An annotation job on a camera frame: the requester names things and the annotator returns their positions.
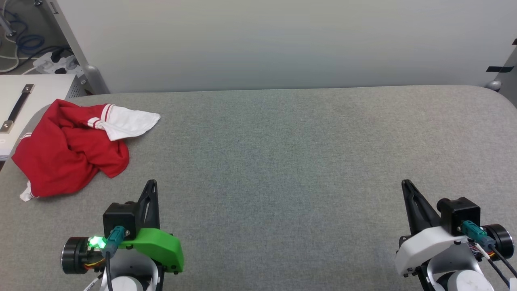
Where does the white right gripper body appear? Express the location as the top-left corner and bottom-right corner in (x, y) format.
(395, 224), (514, 277)

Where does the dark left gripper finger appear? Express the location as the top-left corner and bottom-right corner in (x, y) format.
(137, 180), (160, 232)

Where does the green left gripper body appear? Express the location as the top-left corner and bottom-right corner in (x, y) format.
(61, 228), (185, 274)

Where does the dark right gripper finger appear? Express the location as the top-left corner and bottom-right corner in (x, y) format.
(401, 180), (441, 236)

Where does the red and white jersey shirt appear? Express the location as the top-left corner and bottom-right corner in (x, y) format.
(11, 99), (161, 202)

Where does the white metal cabinet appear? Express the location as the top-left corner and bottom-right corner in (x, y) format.
(0, 74), (88, 160)

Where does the white power strip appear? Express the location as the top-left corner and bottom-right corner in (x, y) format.
(32, 53), (80, 76)

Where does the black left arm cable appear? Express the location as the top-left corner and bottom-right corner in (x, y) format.
(100, 226), (126, 291)

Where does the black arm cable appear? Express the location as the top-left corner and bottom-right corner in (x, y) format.
(100, 226), (126, 291)
(460, 220), (517, 285)

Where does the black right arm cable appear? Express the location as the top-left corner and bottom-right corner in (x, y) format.
(460, 220), (517, 285)

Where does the black strap handle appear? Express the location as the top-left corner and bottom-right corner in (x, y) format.
(0, 84), (35, 134)

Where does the white cable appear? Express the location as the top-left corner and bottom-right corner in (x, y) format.
(0, 53), (21, 74)

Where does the blue coiled cable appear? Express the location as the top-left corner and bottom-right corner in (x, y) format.
(15, 34), (46, 55)

